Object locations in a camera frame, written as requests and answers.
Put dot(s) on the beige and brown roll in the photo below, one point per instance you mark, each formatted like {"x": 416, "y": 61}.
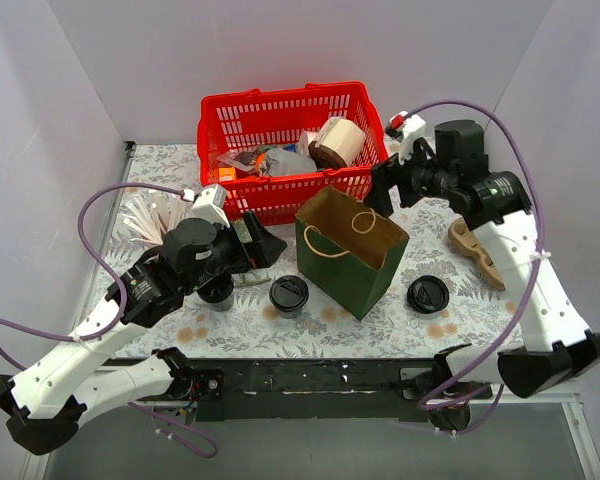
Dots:
{"x": 337, "y": 144}

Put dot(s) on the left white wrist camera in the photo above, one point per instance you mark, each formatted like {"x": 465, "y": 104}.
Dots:
{"x": 208, "y": 204}

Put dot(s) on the red plastic shopping basket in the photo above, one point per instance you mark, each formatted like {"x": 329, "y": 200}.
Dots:
{"x": 234, "y": 124}

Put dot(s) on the orange small box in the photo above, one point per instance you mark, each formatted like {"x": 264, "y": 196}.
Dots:
{"x": 227, "y": 174}

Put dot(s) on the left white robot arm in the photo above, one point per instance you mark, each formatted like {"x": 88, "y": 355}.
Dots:
{"x": 49, "y": 401}

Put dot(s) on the green round melon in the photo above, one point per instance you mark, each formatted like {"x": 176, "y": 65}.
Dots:
{"x": 242, "y": 231}

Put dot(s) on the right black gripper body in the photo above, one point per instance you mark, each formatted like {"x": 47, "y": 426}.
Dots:
{"x": 397, "y": 176}

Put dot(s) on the dark coffee cup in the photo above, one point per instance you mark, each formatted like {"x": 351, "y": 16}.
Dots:
{"x": 217, "y": 295}
{"x": 290, "y": 313}

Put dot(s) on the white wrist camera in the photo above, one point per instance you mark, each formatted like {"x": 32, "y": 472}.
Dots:
{"x": 208, "y": 204}
{"x": 405, "y": 129}

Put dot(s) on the stack of black lids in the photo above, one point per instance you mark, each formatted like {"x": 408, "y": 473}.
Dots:
{"x": 428, "y": 294}

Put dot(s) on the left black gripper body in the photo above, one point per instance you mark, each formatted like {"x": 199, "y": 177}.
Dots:
{"x": 250, "y": 240}

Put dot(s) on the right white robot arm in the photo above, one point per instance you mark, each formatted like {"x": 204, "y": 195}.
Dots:
{"x": 557, "y": 343}

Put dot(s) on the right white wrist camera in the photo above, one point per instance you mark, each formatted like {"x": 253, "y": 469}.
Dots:
{"x": 405, "y": 129}

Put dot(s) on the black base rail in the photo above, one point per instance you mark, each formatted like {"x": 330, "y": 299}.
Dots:
{"x": 241, "y": 389}

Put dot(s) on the brown cardboard cup carrier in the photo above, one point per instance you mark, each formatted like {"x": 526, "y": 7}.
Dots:
{"x": 463, "y": 239}

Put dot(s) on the pink small roll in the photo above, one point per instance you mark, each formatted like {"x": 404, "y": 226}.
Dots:
{"x": 304, "y": 141}

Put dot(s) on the pink cup of straws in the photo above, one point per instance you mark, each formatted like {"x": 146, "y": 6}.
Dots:
{"x": 153, "y": 216}

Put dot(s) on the grey plastic pouch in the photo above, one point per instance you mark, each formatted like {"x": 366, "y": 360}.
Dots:
{"x": 280, "y": 162}

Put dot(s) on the green paper bag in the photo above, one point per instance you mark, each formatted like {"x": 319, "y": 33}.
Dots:
{"x": 347, "y": 250}

